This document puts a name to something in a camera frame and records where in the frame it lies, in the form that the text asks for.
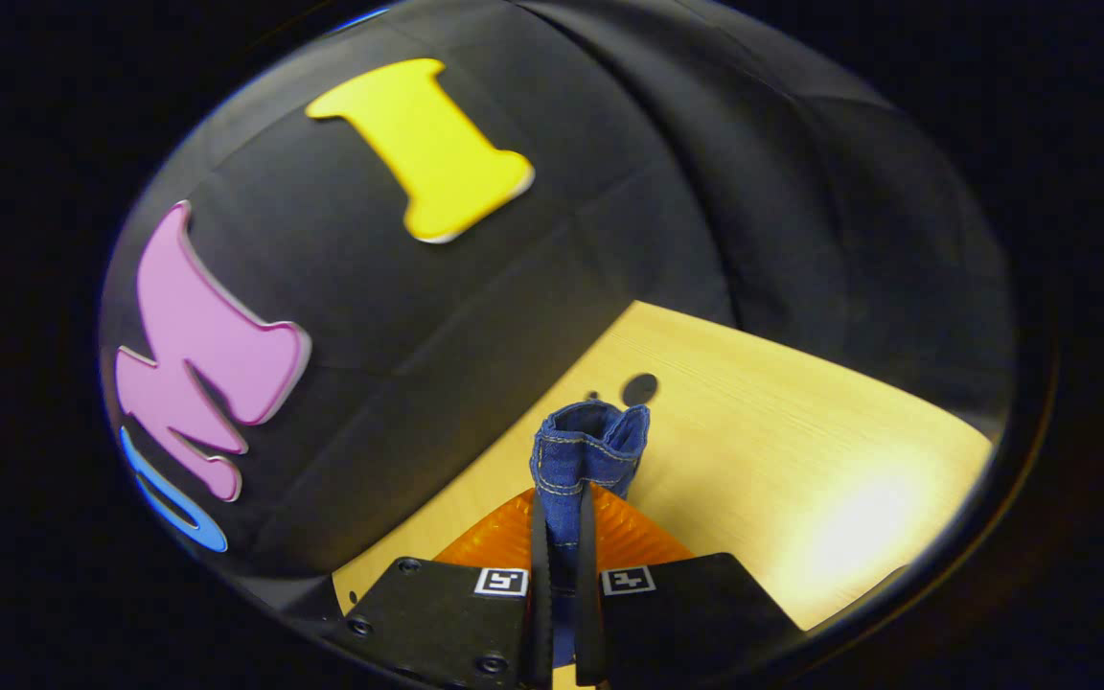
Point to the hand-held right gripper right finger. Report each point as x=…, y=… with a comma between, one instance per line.
x=588, y=594

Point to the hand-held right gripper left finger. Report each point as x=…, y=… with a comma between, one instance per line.
x=540, y=594

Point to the blue denim jeans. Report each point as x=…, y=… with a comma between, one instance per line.
x=581, y=450

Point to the black backdrop cloth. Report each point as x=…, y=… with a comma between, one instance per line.
x=609, y=192

